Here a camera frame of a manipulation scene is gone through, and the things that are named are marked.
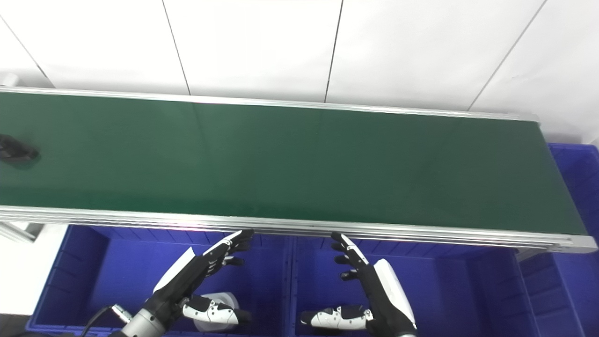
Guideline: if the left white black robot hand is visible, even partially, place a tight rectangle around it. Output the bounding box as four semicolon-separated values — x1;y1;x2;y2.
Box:
143;229;255;325

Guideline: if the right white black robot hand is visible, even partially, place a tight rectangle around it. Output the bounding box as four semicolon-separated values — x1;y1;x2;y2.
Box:
299;232;418;337

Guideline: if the black flanged machine part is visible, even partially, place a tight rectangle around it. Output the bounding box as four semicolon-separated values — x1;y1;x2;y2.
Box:
0;134;40;164

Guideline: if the white cylindrical part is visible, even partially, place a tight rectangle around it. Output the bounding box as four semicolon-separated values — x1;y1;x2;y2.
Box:
193;292;240;333

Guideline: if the green conveyor belt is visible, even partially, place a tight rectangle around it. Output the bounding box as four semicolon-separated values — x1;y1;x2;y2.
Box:
0;91;588;235
0;86;599;255

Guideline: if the large blue plastic bin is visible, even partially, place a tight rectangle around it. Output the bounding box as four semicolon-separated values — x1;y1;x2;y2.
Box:
515;143;599;337

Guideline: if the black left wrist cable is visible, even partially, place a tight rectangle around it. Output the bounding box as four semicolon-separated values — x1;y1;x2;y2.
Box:
80;304;132;337

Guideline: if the aluminium conveyor support bracket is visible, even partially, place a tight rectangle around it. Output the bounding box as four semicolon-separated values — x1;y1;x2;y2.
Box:
0;222;45;244

